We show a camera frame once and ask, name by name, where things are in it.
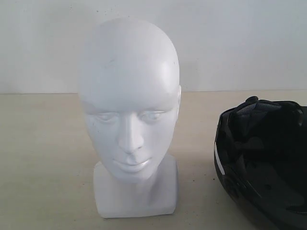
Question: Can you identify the black helmet with visor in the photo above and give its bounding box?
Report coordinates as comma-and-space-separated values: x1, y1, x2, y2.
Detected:
213, 96, 307, 230

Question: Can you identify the white mannequin head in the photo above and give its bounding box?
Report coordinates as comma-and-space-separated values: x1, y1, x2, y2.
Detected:
79, 18, 181, 218

